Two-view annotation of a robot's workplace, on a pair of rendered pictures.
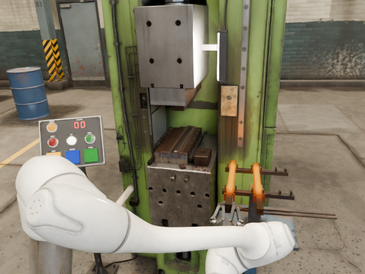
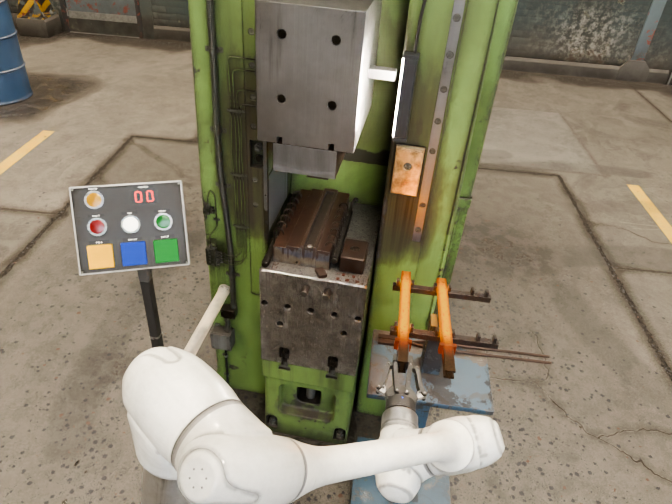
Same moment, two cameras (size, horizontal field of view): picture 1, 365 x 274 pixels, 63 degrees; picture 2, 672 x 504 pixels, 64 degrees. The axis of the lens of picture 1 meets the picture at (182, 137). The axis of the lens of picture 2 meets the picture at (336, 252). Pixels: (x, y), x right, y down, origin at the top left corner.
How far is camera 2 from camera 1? 38 cm
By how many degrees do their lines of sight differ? 15
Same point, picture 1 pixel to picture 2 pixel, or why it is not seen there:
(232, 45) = (424, 80)
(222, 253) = not seen: hidden behind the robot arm
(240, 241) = (436, 457)
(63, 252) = not seen: hidden behind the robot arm
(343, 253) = (546, 387)
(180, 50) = (335, 88)
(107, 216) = (284, 472)
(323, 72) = (550, 45)
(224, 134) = (391, 220)
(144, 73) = (267, 117)
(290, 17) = not seen: outside the picture
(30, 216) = (191, 491)
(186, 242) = (367, 467)
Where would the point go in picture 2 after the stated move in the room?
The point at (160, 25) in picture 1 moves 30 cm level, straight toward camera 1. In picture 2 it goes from (303, 40) to (316, 76)
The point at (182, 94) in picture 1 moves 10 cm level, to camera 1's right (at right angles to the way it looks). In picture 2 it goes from (332, 160) to (364, 160)
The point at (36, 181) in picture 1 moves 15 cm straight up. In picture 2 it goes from (174, 417) to (161, 342)
